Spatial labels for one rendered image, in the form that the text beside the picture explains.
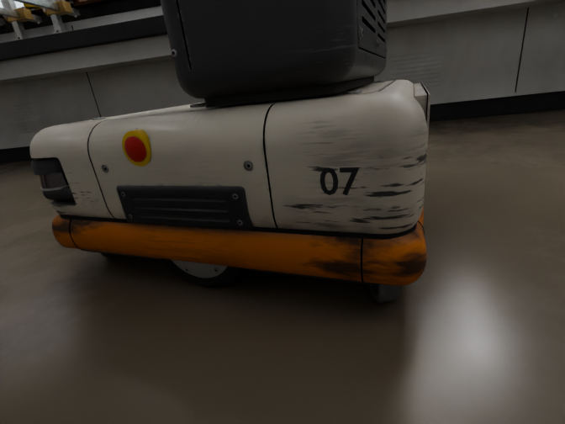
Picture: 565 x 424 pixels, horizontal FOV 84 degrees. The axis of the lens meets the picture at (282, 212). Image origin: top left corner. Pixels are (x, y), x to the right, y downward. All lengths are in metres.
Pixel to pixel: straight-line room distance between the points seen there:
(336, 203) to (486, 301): 0.25
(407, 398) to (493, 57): 1.97
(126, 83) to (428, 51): 1.81
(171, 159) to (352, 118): 0.25
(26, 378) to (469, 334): 0.55
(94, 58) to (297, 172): 1.94
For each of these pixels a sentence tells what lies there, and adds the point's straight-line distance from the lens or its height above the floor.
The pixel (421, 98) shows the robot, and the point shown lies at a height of 0.26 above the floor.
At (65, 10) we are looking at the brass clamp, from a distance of 2.29.
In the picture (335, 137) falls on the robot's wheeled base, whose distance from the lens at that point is 0.36.
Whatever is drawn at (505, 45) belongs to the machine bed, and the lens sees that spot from 2.21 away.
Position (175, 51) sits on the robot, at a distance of 0.48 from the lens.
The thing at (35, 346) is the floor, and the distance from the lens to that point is 0.59.
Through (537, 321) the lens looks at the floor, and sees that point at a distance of 0.51.
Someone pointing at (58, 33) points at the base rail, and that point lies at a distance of 2.31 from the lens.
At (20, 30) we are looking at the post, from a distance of 2.49.
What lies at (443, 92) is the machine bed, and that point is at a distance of 2.10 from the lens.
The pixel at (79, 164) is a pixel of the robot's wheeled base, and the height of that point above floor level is 0.22.
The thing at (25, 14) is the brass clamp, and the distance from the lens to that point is 2.45.
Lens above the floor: 0.30
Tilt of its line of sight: 22 degrees down
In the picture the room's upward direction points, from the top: 7 degrees counter-clockwise
